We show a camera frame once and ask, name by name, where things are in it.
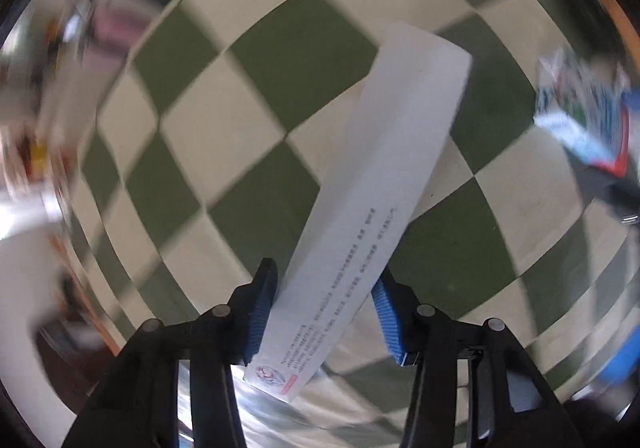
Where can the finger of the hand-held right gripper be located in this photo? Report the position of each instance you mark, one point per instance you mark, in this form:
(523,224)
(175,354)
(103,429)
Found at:
(615,193)
(632,102)

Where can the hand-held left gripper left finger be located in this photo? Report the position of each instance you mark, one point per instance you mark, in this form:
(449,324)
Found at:
(260,318)

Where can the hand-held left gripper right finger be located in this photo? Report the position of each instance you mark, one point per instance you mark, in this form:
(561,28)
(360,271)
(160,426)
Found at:
(390,323)

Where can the small blue red carton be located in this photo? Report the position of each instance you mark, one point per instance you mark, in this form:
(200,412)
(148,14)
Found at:
(575,117)

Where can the long white box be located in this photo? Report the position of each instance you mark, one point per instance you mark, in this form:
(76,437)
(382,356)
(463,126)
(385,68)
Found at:
(380,167)

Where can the green white checkered tablecloth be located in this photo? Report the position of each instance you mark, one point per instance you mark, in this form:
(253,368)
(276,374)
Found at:
(200,127)

